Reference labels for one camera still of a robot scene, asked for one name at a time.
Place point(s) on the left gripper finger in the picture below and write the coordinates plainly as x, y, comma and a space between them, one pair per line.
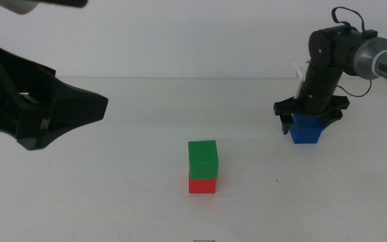
69, 107

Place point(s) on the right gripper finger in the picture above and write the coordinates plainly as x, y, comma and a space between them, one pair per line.
286, 122
333, 119

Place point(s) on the blue cube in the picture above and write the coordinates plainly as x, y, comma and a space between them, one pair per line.
306, 134

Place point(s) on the green cube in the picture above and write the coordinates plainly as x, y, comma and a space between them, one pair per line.
203, 158

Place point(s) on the red cube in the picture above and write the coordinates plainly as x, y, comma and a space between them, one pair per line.
202, 187

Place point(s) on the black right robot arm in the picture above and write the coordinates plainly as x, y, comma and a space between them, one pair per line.
365, 57

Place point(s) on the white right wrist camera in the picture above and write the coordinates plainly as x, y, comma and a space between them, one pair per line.
301, 80

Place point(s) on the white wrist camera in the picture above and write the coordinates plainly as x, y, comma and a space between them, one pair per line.
15, 6
301, 80

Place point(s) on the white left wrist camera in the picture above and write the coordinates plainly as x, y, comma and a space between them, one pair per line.
15, 6

